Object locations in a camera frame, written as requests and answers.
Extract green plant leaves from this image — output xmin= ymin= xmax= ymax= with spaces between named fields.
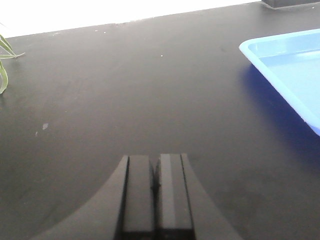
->
xmin=0 ymin=22 xmax=26 ymax=95

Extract blue plastic tray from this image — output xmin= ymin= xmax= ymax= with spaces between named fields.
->
xmin=239 ymin=29 xmax=320 ymax=135

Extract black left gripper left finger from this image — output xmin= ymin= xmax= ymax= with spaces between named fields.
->
xmin=35 ymin=155 xmax=155 ymax=240

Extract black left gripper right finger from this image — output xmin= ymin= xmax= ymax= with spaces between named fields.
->
xmin=155 ymin=153 xmax=240 ymax=240

